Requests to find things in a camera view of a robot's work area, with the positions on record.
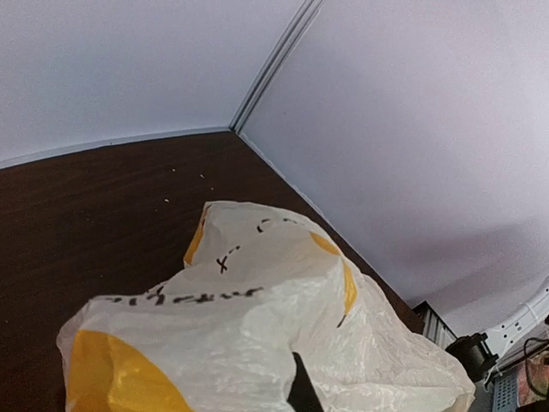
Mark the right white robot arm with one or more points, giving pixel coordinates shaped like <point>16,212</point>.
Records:
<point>481,353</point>

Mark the grey perforated storage bin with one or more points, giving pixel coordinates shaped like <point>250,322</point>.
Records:
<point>512,393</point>

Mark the right aluminium frame post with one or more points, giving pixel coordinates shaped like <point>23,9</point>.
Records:
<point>293,33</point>

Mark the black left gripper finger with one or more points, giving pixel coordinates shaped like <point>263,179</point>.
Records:
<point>302,396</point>

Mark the beige plastic bag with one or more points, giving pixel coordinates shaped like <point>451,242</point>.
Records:
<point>263,292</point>

